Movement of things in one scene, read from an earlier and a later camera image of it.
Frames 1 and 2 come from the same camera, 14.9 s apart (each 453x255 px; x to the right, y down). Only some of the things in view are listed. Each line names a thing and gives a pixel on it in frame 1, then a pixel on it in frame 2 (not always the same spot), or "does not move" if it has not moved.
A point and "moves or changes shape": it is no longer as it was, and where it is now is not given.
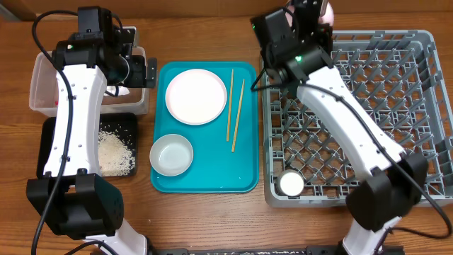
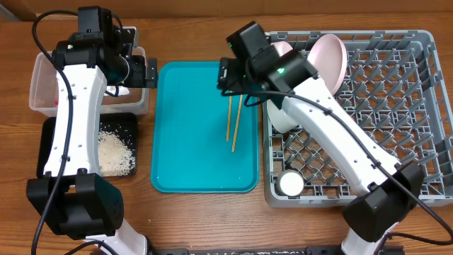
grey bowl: [171, 154] to [279, 121]
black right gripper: [321, 35] to [228, 75]
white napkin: [112, 89] does not move
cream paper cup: [290, 182] does not move
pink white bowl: [326, 17] moves or changes shape
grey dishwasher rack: [396, 76] does not move
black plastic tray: [123, 124] does not move
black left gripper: [139, 79] does not move
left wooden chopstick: [230, 106] does not move
